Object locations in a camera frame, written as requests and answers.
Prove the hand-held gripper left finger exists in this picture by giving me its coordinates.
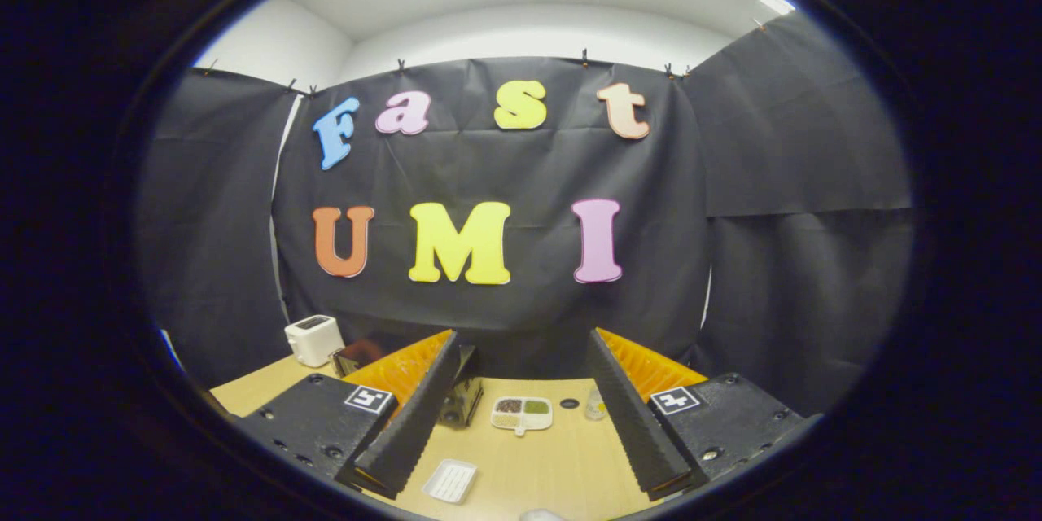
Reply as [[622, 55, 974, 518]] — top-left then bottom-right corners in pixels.
[[236, 331, 463, 500]]

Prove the small white rectangular tray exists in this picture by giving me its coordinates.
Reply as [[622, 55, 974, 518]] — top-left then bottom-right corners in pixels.
[[422, 458, 479, 505]]

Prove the black toaster oven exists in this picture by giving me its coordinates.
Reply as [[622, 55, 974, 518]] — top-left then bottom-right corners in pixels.
[[332, 339, 483, 429]]

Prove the white bread toaster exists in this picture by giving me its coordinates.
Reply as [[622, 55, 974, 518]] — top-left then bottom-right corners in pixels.
[[284, 314, 345, 368]]

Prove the white divided dish with beans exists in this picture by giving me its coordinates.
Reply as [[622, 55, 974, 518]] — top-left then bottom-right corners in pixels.
[[490, 396, 554, 436]]

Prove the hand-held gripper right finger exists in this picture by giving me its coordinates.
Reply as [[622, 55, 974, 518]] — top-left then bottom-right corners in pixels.
[[588, 328, 815, 501]]

